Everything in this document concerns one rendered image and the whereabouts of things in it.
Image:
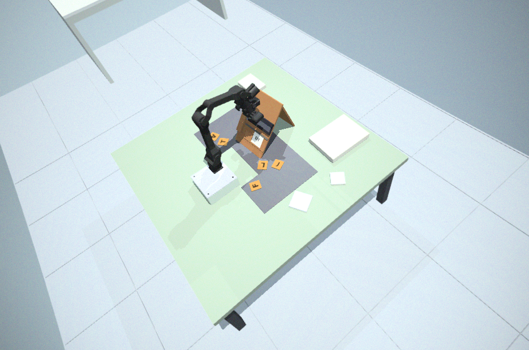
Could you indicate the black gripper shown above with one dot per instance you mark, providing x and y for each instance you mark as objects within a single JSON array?
[{"x": 249, "y": 112}]

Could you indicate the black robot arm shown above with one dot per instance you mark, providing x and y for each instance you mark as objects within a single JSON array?
[{"x": 242, "y": 97}]

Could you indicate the large tan flat board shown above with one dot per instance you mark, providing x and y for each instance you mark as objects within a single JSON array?
[{"x": 271, "y": 109}]

